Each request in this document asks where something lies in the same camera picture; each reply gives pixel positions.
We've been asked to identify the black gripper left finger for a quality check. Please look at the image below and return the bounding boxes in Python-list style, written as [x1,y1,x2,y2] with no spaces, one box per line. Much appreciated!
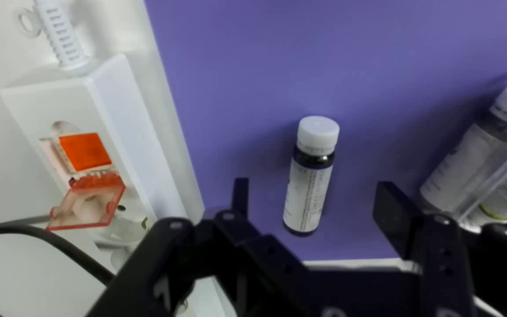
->
[230,175,251,223]

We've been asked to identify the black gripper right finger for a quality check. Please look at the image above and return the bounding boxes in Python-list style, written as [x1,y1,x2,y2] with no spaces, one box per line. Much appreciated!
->
[371,179,425,260]

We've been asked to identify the white power strip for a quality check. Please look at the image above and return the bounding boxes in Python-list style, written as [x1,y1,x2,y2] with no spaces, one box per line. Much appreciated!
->
[0,0,205,249]

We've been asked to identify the purple rectangular mat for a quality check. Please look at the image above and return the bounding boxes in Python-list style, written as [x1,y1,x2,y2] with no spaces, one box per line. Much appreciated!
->
[144,0,507,262]

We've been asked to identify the black power cable with plug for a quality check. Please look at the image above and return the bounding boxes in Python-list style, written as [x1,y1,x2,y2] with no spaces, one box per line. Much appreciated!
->
[0,220,117,317]

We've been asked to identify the white power strip cable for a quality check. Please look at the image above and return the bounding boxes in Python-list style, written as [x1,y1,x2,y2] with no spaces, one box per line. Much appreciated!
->
[15,0,91,72]

